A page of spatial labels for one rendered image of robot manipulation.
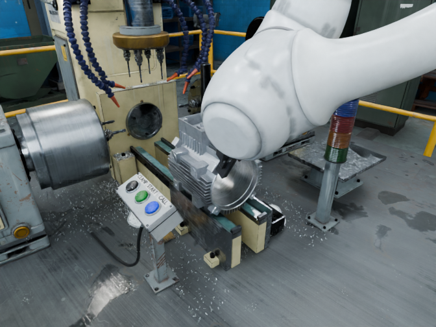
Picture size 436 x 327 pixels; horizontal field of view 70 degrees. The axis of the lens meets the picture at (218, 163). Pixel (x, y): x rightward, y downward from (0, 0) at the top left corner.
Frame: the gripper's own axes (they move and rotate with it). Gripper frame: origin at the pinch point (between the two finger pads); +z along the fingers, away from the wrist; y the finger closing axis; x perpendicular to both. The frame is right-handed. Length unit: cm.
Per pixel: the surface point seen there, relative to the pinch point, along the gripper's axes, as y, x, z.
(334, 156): -33.3, 8.4, 1.5
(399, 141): -312, -17, 138
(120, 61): -4, -68, 26
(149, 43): -4.4, -48.4, 3.7
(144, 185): 17.0, -5.1, 6.4
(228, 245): 1.2, 13.6, 17.0
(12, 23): -19, -484, 288
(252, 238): -8.9, 14.1, 22.1
